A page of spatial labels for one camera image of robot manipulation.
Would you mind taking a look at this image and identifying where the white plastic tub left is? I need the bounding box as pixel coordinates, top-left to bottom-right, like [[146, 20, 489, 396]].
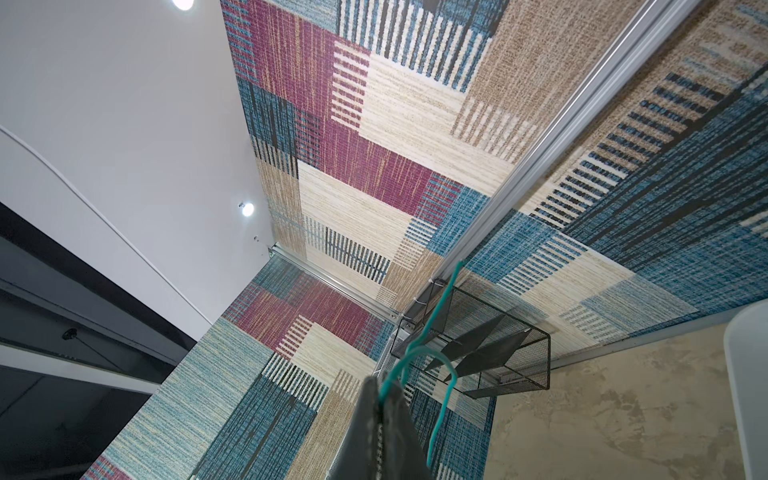
[[724, 300, 768, 479]]

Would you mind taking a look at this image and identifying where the green cable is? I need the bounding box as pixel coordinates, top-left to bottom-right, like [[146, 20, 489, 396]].
[[377, 259, 467, 468]]

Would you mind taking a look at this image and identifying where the black wire mesh shelf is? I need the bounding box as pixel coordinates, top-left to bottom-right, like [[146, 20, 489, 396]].
[[424, 287, 552, 399]]

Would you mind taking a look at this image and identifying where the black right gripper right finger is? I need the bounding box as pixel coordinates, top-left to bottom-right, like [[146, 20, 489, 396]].
[[381, 381, 432, 480]]

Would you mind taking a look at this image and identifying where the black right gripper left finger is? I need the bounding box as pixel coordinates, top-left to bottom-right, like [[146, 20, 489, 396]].
[[327, 376, 381, 480]]

